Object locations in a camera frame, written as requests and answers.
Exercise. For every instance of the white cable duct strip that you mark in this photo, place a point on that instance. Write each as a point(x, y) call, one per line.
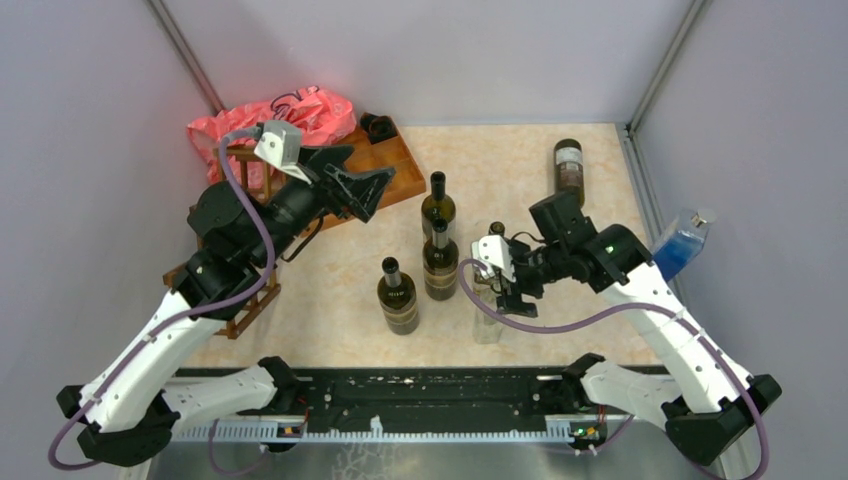
point(271, 432)

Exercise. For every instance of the blue liquid square bottle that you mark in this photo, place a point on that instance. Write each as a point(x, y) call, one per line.
point(682, 241)

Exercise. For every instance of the dark wine bottle lying down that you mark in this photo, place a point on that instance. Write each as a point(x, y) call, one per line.
point(569, 169)

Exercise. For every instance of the green wine bottle silver neck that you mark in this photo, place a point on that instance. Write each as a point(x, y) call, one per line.
point(397, 296)

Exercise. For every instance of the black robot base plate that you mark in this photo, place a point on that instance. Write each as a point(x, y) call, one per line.
point(462, 400)

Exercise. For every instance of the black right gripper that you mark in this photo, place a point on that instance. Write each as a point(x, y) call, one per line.
point(512, 302)

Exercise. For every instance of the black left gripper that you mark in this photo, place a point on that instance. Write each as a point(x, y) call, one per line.
point(362, 189)

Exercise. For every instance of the clear liquor bottle brown label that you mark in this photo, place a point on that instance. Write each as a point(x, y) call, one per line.
point(493, 232)

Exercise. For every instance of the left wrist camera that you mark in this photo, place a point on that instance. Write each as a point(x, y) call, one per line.
point(279, 144)

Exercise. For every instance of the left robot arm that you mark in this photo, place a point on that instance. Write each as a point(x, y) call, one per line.
point(128, 414)

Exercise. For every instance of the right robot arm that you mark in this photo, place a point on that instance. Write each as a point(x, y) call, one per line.
point(706, 403)

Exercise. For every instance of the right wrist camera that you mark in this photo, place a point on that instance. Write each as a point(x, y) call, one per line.
point(493, 252)

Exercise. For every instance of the green wine bottle black neck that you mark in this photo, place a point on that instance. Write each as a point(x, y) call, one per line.
point(438, 204)

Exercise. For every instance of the clear glass bottle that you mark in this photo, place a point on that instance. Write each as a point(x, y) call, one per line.
point(486, 330)

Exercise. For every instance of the rolled dark sock far corner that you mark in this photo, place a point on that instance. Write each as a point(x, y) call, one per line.
point(377, 128)

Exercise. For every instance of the green wine bottle silver foil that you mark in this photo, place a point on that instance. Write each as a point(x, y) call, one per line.
point(440, 261)

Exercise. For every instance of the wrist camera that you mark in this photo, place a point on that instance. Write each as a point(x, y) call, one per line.
point(279, 144)
point(493, 252)

